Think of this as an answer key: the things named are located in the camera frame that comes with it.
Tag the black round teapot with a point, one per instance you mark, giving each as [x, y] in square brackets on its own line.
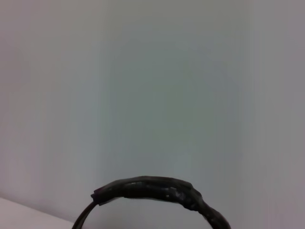
[155, 188]

